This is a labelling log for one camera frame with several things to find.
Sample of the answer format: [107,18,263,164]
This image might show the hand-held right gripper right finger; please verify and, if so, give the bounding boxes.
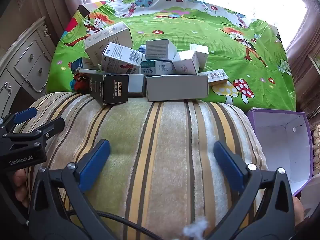
[207,140,295,240]

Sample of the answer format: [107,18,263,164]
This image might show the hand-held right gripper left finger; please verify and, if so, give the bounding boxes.
[28,139,118,240]

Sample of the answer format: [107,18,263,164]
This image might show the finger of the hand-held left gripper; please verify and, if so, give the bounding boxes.
[2,117,65,143]
[0,107,38,130]

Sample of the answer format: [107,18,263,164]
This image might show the purple cardboard box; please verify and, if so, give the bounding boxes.
[246,107,314,197]

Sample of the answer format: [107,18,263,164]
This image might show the red blue toy car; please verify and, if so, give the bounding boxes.
[72,72,90,92]

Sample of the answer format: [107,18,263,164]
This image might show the blue white carton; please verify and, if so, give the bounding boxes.
[70,57,101,73]

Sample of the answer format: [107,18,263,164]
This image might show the black carton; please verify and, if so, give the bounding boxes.
[87,73,130,105]

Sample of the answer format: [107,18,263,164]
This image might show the white carton orange print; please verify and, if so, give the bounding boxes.
[197,68,229,86]

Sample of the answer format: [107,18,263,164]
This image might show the small grey carton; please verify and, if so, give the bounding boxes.
[128,74,147,98]

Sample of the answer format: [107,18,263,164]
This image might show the long white carton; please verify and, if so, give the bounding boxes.
[146,74,209,102]

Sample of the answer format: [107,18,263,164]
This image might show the white barcode carton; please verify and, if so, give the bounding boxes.
[100,42,143,75]

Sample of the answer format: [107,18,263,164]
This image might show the large grey carton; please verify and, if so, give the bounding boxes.
[84,21,134,66]

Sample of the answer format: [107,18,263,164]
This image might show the white carton grey logo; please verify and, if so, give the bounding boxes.
[172,50,200,75]

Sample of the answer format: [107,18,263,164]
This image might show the white carton teal label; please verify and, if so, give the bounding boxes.
[140,59,176,76]

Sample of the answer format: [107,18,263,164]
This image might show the small white carton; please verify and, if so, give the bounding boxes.
[190,43,209,70]

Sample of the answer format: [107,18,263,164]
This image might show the person's left hand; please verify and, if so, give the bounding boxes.
[13,168,30,207]

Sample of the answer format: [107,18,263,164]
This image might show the cream carved dresser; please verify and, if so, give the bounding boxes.
[0,16,57,117]

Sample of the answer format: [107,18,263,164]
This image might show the striped plush cushion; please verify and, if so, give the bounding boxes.
[12,92,269,240]

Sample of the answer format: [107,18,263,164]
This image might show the brown curtain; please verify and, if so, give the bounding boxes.
[32,0,93,42]
[285,4,320,64]

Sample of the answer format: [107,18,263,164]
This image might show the cartoon printed bedsheet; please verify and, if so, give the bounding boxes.
[46,0,297,112]

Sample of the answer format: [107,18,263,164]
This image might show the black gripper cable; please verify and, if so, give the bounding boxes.
[67,210,160,240]

